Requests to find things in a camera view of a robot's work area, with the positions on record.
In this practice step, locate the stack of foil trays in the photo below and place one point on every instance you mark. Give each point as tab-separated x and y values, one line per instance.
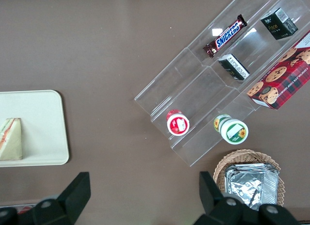
249	183

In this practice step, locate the triangle sandwich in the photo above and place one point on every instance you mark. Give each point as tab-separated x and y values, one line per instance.
13	142

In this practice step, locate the light wicker basket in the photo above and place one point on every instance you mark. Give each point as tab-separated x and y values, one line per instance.
244	157

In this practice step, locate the green lidded yogurt cup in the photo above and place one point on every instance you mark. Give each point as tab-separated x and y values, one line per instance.
233	130

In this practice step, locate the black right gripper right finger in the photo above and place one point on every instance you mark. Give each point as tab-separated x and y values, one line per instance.
230	211

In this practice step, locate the clear acrylic stepped shelf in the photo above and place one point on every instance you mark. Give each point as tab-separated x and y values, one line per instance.
201	89

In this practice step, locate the Snickers chocolate bar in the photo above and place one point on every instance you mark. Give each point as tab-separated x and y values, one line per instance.
226	36

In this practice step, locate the red plaid cookie box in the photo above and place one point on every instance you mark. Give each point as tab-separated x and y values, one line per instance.
283	79

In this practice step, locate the small black carton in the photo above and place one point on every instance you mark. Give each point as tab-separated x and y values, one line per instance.
233	67
278	23

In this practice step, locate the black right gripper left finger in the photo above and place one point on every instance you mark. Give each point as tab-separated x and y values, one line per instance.
53	210

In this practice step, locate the red lidded yogurt cup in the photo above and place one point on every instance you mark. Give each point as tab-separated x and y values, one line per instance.
177	124

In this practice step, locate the beige rectangular tray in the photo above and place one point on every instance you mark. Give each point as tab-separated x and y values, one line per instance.
41	123

